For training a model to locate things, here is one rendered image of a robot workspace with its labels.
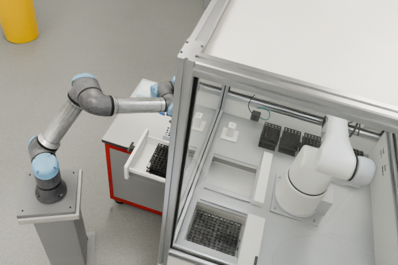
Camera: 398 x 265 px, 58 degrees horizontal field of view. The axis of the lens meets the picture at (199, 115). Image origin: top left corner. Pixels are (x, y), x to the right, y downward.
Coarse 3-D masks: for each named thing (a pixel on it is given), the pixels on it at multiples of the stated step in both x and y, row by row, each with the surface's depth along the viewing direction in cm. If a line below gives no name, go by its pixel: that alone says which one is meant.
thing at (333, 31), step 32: (256, 0) 101; (288, 0) 103; (320, 0) 105; (352, 0) 108; (384, 0) 111; (224, 32) 87; (256, 32) 89; (288, 32) 90; (320, 32) 92; (352, 32) 94; (384, 32) 96; (256, 64) 79; (288, 64) 81; (320, 64) 82; (352, 64) 84; (384, 64) 85; (384, 96) 77
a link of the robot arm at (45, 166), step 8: (48, 152) 174; (32, 160) 172; (40, 160) 168; (48, 160) 169; (56, 160) 170; (32, 168) 166; (40, 168) 165; (48, 168) 166; (56, 168) 169; (40, 176) 166; (48, 176) 167; (56, 176) 171; (40, 184) 170; (48, 184) 170; (56, 184) 174
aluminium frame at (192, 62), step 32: (224, 0) 93; (192, 32) 81; (192, 64) 74; (224, 64) 74; (192, 96) 82; (288, 96) 73; (320, 96) 70; (352, 96) 71; (384, 128) 71; (160, 256) 142; (192, 256) 136
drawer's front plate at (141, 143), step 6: (144, 132) 198; (144, 138) 197; (138, 144) 192; (144, 144) 201; (138, 150) 192; (132, 156) 186; (138, 156) 196; (126, 162) 183; (132, 162) 188; (126, 168) 181; (126, 174) 185
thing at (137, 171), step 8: (152, 144) 205; (160, 144) 203; (168, 144) 201; (144, 152) 200; (152, 152) 201; (144, 160) 196; (136, 168) 192; (144, 168) 193; (136, 176) 187; (144, 176) 185; (152, 176) 183; (160, 176) 190; (160, 184) 185
